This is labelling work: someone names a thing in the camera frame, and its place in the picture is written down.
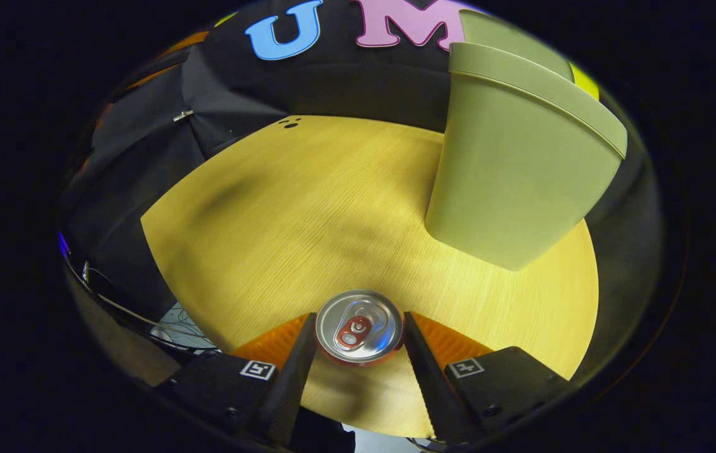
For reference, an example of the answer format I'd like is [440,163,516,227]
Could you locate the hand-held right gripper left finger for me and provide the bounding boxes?
[155,313,319,447]

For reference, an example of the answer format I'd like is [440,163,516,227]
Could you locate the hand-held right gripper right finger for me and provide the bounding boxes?
[403,311,571,445]

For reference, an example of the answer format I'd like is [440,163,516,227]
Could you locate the red and silver pop can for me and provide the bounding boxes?
[315,289,404,367]

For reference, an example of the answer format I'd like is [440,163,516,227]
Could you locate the pale green desktop garbage bin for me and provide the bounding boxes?
[425,9,628,271]

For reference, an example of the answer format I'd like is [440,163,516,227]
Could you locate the black backdrop cloth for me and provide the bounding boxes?
[59,0,664,378]

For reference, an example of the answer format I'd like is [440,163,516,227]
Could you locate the tangled thin floor cables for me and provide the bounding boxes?
[81,261,220,352]

